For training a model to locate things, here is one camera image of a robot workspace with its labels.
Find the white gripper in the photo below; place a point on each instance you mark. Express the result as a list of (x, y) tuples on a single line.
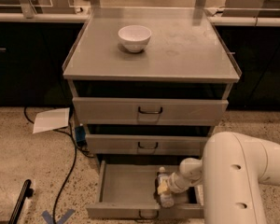
[(174, 184)]

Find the clear plastic water bottle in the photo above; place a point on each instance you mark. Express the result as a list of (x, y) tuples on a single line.
[(166, 201)]

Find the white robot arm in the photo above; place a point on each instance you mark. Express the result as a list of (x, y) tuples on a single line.
[(231, 170)]

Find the bottom grey drawer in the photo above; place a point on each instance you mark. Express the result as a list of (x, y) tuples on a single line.
[(127, 189)]

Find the grey drawer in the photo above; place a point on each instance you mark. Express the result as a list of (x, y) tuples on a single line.
[(138, 111), (127, 189), (145, 144)]

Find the middle grey drawer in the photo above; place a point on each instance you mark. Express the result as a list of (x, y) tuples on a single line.
[(145, 144)]

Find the grey metal drawer cabinet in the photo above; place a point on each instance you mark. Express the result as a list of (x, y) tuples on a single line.
[(184, 59)]

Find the top grey drawer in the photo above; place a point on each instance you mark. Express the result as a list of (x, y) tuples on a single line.
[(138, 111)]

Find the blue power adapter box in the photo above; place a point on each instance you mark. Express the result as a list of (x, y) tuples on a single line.
[(80, 136)]

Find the white paper sheet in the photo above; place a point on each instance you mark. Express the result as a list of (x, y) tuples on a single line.
[(51, 120)]

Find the black bar on floor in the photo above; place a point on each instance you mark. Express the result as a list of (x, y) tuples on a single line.
[(26, 192)]

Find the white ceramic bowl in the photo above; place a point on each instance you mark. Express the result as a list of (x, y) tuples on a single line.
[(134, 37)]

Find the dark right base cabinet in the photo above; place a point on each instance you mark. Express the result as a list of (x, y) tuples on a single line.
[(257, 53)]

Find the dark base cabinet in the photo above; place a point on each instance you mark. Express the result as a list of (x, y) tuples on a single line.
[(31, 63), (257, 53)]

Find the dark left base cabinet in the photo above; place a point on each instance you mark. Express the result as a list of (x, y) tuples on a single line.
[(31, 63)]

